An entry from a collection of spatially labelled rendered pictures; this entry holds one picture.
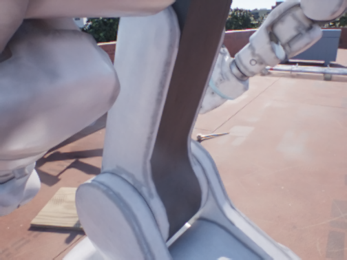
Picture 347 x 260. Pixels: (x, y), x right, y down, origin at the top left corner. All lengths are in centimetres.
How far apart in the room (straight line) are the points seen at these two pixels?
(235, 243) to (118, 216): 23
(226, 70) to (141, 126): 26
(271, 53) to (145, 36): 27
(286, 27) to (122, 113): 31
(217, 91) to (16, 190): 42
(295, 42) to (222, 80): 15
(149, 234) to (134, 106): 18
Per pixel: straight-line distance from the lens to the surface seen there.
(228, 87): 55
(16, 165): 18
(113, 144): 40
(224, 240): 51
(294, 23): 50
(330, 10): 48
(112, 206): 38
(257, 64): 53
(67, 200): 151
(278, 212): 139
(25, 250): 133
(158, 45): 30
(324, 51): 634
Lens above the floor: 84
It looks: 21 degrees down
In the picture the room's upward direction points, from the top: 2 degrees counter-clockwise
